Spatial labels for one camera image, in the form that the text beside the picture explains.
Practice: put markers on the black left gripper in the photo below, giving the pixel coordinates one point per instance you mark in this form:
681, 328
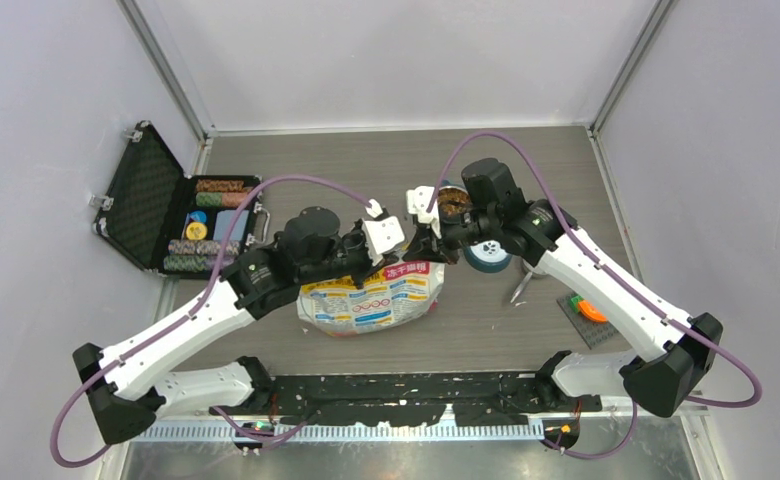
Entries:
354, 231

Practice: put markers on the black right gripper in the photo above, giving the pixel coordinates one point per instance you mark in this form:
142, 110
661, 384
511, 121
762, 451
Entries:
424, 246

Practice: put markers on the white yellow pet food bag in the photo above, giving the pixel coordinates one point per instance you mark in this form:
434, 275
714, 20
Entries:
393, 296

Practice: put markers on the metal food scoop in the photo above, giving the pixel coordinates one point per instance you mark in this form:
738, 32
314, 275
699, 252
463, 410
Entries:
529, 273

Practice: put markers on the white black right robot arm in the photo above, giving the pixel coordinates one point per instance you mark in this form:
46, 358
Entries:
669, 350

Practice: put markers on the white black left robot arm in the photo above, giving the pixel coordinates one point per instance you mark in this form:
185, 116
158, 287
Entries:
131, 384

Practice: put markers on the teal double pet bowl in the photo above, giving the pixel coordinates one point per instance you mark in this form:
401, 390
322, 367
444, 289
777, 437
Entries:
486, 256

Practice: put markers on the light blue card deck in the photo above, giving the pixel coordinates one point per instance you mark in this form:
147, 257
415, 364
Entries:
223, 221

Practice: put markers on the striped poker chip stack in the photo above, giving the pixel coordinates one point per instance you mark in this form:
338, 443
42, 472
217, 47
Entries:
203, 247

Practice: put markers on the yellow poker chip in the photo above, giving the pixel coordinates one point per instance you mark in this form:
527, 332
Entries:
196, 231

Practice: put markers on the blue poker chip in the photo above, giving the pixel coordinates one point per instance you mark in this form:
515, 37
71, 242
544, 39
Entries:
197, 217

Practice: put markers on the green poker chip stack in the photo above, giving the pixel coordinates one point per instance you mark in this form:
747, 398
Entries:
224, 200

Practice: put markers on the brown poker chip stack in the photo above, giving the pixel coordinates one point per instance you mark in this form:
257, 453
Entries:
219, 186

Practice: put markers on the green striped chip stack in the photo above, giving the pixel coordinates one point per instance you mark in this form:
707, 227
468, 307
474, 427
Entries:
189, 263

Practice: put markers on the black foam-lined case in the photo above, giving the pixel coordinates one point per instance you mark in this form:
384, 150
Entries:
149, 198

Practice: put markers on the green toy brick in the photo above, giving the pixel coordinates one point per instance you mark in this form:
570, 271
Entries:
575, 303

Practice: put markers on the orange toy brick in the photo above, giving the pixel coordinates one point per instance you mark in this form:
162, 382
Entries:
590, 312

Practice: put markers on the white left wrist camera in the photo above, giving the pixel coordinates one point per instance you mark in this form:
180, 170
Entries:
384, 232

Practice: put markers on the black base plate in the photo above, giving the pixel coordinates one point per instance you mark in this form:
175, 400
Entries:
407, 400

